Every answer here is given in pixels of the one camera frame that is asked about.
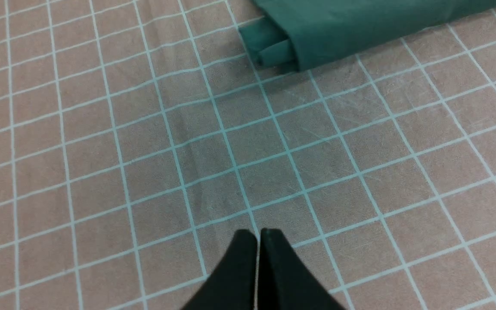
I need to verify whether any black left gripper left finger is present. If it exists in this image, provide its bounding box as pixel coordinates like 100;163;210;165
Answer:
182;229;258;310

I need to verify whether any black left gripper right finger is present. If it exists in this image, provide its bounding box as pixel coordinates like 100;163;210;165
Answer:
257;228;345;310

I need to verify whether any green long-sleeved shirt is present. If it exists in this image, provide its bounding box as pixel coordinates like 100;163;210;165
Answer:
239;0;496;73

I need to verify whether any pink grid tablecloth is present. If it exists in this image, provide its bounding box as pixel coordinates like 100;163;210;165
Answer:
0;0;496;310

